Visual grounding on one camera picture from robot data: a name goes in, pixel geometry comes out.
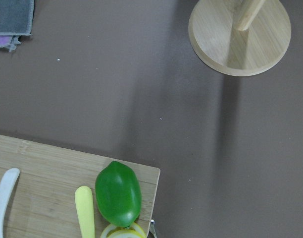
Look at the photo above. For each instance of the white ceramic spoon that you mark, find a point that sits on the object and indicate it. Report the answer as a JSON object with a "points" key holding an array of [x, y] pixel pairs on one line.
{"points": [[7, 184]]}

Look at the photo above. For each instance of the green lime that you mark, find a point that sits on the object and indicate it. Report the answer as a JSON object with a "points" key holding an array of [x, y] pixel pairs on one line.
{"points": [[118, 194]]}

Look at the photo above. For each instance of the yellow plastic knife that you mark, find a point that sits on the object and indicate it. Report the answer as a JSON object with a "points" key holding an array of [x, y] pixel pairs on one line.
{"points": [[85, 211]]}

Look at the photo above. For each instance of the back lemon slice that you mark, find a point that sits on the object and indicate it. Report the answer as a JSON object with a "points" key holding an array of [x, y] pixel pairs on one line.
{"points": [[112, 228]]}

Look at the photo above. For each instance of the large lemon slice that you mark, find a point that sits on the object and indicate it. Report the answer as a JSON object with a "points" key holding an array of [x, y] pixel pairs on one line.
{"points": [[126, 234]]}

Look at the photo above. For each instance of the wooden cup tree stand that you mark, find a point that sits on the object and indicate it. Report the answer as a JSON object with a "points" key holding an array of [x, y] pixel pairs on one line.
{"points": [[240, 37]]}

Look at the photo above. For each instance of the wooden cutting board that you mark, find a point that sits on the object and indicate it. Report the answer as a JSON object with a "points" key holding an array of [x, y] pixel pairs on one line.
{"points": [[42, 204]]}

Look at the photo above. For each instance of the purple folded cloth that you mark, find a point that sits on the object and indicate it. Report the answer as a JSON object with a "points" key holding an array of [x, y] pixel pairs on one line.
{"points": [[9, 42]]}

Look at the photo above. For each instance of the grey folded cloth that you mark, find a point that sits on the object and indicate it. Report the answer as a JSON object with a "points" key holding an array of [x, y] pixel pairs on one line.
{"points": [[16, 17]]}

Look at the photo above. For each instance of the metal board handle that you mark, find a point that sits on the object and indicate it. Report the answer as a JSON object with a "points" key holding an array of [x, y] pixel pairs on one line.
{"points": [[152, 228]]}

